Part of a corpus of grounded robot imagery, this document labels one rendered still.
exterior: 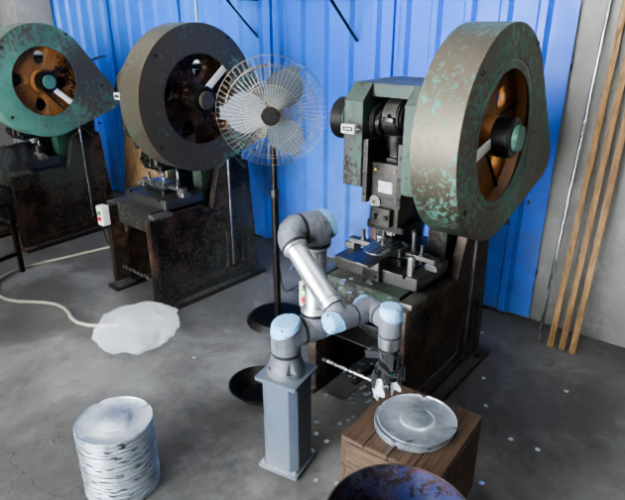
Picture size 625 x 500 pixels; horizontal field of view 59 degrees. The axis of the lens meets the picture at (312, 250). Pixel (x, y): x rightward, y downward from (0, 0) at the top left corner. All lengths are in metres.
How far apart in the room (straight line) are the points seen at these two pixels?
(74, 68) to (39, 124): 0.53
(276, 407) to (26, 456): 1.14
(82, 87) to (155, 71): 1.85
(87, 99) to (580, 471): 4.23
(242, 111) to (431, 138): 1.34
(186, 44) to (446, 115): 1.76
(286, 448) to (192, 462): 0.43
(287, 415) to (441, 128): 1.22
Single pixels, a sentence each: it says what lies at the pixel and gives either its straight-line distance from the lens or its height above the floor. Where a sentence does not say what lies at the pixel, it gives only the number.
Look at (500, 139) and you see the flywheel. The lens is 2.22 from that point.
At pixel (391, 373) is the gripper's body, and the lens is 1.87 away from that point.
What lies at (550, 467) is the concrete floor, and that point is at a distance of 2.70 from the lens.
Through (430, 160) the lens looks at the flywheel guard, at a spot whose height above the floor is 1.30.
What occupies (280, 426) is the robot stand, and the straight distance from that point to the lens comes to 2.33.
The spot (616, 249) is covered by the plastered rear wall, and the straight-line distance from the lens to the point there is 3.50.
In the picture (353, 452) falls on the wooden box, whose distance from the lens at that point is 2.14.
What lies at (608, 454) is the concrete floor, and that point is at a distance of 2.87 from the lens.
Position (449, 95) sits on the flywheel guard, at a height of 1.51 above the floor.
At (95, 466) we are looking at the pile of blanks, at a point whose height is 0.21.
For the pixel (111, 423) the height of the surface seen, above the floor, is 0.31.
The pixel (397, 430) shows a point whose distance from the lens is 2.12.
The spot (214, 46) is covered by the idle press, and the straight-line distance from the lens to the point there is 3.41.
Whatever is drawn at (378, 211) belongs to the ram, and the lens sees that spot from 2.49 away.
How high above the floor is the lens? 1.73
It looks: 22 degrees down
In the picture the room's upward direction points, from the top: straight up
